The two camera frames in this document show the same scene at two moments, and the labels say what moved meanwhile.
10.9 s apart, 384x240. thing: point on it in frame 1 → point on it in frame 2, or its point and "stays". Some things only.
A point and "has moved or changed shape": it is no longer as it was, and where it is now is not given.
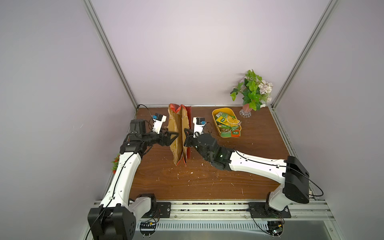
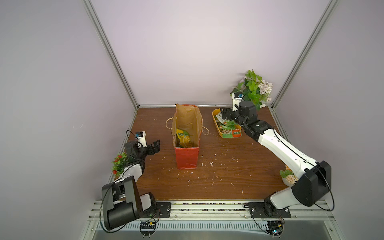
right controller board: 275,228 stays
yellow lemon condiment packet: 228,120 has moved or changed shape
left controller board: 147,228 stays
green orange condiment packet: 233,133 stays
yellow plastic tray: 227,110 stays
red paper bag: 179,119 has moved or changed shape
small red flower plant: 115,164 stays
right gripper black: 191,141 → 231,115
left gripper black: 166,143 → 150,151
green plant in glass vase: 255,93 stays
